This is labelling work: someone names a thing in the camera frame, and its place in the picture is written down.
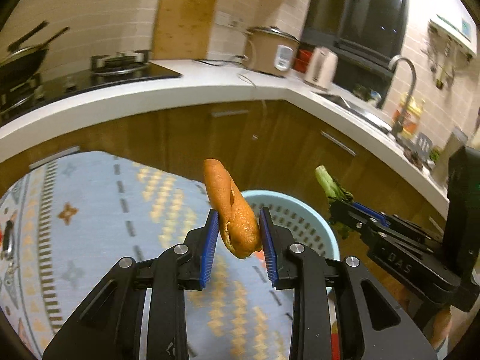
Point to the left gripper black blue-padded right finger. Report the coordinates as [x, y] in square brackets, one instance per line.
[371, 324]

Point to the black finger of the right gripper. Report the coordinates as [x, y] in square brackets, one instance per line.
[356, 219]

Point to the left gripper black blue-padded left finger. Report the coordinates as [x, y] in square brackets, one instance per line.
[108, 322]

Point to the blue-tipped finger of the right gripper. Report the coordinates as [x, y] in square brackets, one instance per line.
[399, 225]

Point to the green leafy vegetable scrap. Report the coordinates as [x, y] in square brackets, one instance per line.
[334, 193]

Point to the orange bread roll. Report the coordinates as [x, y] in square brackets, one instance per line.
[238, 226]

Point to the dark kitchen window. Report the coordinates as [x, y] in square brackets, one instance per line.
[364, 34]

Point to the white kitchen countertop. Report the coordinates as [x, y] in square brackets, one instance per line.
[200, 84]

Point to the light blue plastic basket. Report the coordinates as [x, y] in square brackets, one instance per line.
[306, 225]

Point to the patterned light blue tablecloth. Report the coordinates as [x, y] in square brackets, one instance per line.
[76, 216]

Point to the brown wooden cabinet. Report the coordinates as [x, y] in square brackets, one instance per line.
[263, 144]

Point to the black silver car key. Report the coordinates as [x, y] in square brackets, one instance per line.
[8, 242]

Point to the white electric kettle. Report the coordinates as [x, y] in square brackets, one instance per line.
[321, 68]

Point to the red container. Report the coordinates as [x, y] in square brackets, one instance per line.
[302, 60]

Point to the beige rice cooker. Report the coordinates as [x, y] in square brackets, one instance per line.
[269, 50]

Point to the black gas stove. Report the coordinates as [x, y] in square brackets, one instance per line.
[104, 71]

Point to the black wok pan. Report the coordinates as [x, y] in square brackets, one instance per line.
[23, 62]

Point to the wooden cutting board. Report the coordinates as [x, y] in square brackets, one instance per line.
[182, 29]

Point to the white wall utensil rack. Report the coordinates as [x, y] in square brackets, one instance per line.
[450, 50]

